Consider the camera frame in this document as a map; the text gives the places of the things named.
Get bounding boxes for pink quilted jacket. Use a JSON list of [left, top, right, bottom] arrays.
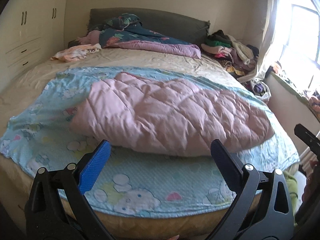
[[71, 72, 274, 157]]

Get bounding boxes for pile of assorted clothes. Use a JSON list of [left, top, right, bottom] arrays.
[[201, 30, 259, 79]]

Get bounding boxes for green fuzzy cloth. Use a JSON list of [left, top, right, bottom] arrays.
[[284, 171, 298, 208]]

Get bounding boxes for beige bed sheet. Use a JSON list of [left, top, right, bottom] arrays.
[[1, 48, 241, 239]]

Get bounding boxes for white sheer curtain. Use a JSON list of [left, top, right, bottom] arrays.
[[255, 0, 279, 80]]

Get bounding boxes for peach white crumpled garment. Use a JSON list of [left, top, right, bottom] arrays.
[[50, 43, 101, 62]]

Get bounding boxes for dark green headboard cushion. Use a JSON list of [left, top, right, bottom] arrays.
[[87, 8, 210, 46]]

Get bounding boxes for pink pillow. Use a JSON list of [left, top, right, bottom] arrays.
[[77, 30, 101, 45]]

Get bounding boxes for cream built-in wardrobe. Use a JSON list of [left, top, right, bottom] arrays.
[[1, 0, 67, 90]]

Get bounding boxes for dark floral purple-lined quilt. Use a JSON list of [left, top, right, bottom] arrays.
[[99, 13, 201, 59]]

